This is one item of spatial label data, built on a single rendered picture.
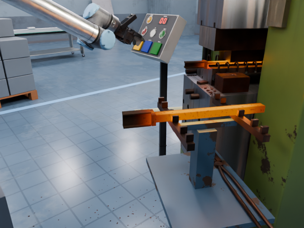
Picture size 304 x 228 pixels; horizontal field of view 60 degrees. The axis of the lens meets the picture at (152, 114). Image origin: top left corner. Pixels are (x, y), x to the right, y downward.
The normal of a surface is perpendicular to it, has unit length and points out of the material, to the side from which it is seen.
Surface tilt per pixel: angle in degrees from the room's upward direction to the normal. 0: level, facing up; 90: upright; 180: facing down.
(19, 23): 90
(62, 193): 0
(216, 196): 0
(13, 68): 90
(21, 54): 90
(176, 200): 0
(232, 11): 90
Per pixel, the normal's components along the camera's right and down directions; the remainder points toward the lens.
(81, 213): 0.00, -0.92
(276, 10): -0.98, 0.07
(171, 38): 0.57, 0.32
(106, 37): 0.74, 0.30
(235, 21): 0.18, 0.38
